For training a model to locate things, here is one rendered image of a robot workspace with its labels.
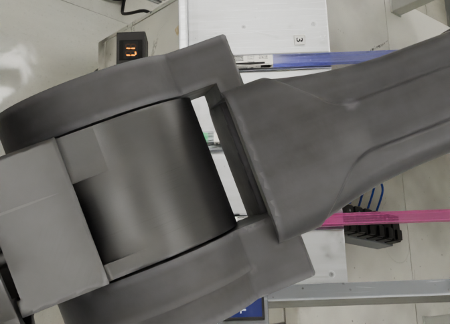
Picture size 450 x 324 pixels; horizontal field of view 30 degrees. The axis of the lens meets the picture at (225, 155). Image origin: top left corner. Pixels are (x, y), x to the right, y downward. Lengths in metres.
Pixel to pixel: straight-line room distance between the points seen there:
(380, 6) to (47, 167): 1.49
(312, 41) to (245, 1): 0.11
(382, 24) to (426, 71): 1.39
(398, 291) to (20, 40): 1.12
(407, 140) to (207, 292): 0.10
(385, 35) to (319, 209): 1.42
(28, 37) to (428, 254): 0.97
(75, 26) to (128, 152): 1.70
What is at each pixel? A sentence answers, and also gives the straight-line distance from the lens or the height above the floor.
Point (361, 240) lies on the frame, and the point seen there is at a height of 0.65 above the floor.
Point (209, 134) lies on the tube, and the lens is 1.08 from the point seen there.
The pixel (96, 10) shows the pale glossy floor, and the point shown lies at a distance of 2.05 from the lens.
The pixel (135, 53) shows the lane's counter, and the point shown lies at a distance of 1.16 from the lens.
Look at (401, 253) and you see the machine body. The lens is 1.57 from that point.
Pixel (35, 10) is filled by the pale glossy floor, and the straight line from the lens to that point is 1.95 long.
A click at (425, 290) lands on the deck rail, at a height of 0.93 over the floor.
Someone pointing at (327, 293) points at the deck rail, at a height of 0.84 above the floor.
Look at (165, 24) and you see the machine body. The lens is 1.74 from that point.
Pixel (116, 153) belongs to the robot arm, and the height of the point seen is 1.27.
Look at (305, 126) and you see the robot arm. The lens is 0.32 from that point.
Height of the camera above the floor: 1.50
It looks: 43 degrees down
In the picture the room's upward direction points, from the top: 70 degrees clockwise
